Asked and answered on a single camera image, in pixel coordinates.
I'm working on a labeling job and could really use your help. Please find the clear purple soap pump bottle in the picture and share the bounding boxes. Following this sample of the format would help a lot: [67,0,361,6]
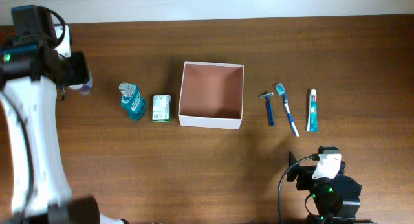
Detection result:
[69,73,93,95]

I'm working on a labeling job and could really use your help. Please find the blue mouthwash bottle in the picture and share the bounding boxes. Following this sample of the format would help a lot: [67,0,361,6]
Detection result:
[119,82,146,121]

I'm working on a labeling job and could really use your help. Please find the green white small box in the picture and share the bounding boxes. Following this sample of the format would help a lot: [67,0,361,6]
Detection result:
[152,95,171,122]

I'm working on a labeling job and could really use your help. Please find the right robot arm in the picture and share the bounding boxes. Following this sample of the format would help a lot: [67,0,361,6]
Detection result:
[287,146,362,223]

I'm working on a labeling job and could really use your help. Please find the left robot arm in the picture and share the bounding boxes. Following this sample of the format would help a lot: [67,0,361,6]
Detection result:
[1,5,113,224]

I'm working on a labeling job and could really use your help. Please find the teal white toothpaste tube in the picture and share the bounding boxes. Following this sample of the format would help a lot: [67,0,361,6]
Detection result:
[307,89,319,132]

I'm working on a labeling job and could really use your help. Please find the blue disposable razor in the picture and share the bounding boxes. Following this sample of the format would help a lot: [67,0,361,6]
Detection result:
[259,92,274,126]

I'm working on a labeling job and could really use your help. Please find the blue white toothbrush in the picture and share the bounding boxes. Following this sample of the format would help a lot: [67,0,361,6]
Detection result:
[276,83,299,137]

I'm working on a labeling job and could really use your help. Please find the white open cardboard box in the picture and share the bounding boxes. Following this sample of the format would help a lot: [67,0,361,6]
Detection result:
[178,61,245,129]

